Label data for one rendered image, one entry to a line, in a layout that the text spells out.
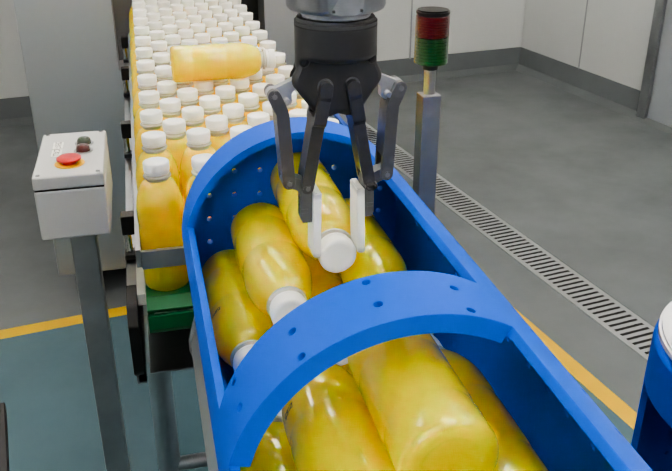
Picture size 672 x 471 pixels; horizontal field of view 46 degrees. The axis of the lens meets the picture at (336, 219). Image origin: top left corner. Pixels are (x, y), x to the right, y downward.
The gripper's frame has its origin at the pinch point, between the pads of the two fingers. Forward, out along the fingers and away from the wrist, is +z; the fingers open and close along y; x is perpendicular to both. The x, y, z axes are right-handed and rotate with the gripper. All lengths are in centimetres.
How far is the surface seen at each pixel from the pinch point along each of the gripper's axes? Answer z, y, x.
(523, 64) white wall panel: 115, 265, 477
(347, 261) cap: 4.5, 1.0, -0.9
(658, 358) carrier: 17.6, 34.9, -7.4
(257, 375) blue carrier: 0.9, -11.5, -22.8
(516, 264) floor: 119, 122, 189
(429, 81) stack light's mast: 6, 35, 69
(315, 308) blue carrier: -2.8, -6.7, -20.8
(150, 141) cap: 9, -17, 55
